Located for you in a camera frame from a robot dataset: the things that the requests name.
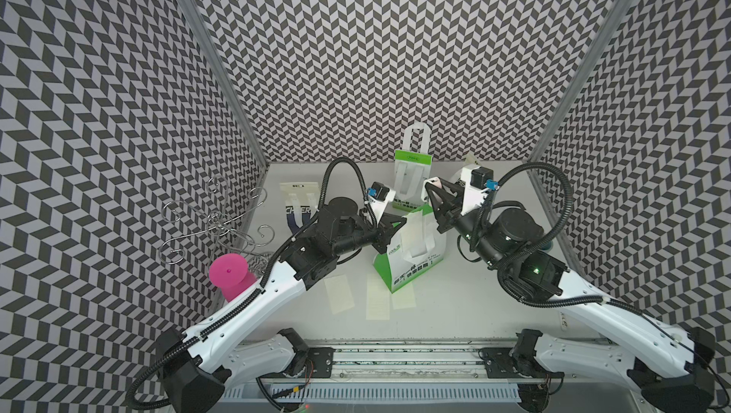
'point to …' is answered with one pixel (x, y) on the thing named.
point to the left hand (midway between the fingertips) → (403, 224)
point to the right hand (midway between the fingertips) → (432, 188)
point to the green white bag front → (398, 268)
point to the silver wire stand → (222, 234)
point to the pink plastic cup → (229, 271)
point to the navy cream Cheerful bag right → (471, 159)
